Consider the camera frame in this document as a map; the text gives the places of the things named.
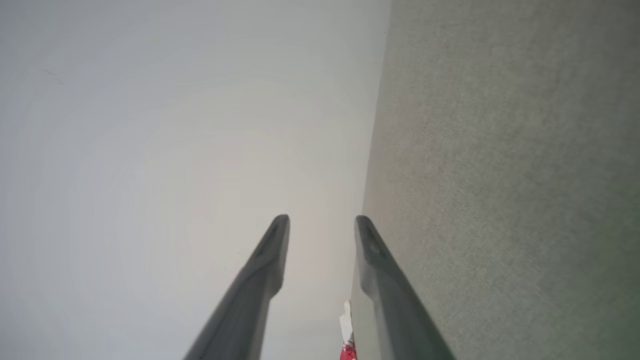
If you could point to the red and white garment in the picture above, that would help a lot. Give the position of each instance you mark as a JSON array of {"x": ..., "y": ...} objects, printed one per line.
[{"x": 348, "y": 354}]

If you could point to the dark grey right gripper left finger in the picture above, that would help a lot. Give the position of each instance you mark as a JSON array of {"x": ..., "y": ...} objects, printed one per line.
[{"x": 250, "y": 300}]

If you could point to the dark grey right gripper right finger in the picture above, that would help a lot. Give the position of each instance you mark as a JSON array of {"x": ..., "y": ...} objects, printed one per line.
[{"x": 395, "y": 310}]

